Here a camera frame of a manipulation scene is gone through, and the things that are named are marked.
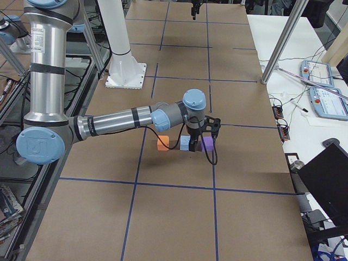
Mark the black laptop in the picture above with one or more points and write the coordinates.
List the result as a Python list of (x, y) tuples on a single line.
[(325, 177)]

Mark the metal cup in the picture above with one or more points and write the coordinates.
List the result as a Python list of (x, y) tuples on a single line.
[(296, 166)]

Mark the upper teach pendant tablet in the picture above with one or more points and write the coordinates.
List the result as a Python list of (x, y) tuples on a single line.
[(317, 72)]

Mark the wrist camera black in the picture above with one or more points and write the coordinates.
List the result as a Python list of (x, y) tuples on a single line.
[(212, 126)]

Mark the lower teach pendant tablet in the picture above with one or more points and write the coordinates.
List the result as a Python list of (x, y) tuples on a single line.
[(328, 105)]

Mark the stack of books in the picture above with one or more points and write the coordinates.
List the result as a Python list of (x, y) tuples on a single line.
[(11, 211)]

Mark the metal reacher stick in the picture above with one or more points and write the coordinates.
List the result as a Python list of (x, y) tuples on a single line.
[(313, 83)]

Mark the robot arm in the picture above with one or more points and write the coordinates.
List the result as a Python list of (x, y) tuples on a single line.
[(190, 109)]

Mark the black marker pen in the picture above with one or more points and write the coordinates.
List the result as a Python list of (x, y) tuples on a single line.
[(299, 106)]

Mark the orange foam block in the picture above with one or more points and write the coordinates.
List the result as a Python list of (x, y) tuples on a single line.
[(163, 142)]

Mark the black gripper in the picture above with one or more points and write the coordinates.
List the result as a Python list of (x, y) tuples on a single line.
[(193, 135), (195, 5)]

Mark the teach pendant tablet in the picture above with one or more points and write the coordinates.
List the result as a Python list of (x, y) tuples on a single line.
[(317, 72), (328, 105)]

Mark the blue foam block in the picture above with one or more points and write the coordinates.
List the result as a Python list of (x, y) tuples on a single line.
[(184, 142)]

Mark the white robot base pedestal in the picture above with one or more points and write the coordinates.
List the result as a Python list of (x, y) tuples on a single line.
[(124, 70)]

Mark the aluminium frame post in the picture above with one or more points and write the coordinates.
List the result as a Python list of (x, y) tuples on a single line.
[(286, 33)]

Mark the purple foam block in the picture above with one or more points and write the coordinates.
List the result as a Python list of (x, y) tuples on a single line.
[(207, 143)]

